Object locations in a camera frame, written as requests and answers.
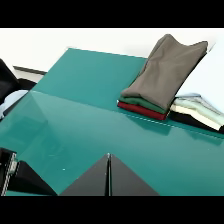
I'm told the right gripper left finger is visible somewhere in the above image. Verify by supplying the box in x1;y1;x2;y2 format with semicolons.
59;153;110;197

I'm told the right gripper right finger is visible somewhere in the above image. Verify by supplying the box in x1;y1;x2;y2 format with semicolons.
108;153;160;197

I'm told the red garment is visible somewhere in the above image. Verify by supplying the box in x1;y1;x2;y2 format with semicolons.
116;100;170;122

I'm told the cream garment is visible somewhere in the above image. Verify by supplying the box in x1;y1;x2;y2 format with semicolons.
169;104;224;132

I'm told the pale green garment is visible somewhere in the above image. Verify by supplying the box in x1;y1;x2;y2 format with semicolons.
171;97;224;126

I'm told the pale blue garment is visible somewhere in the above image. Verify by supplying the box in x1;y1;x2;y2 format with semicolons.
0;89;30;120

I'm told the brown T-shirt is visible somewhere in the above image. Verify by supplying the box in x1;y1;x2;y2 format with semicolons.
120;33;209;113

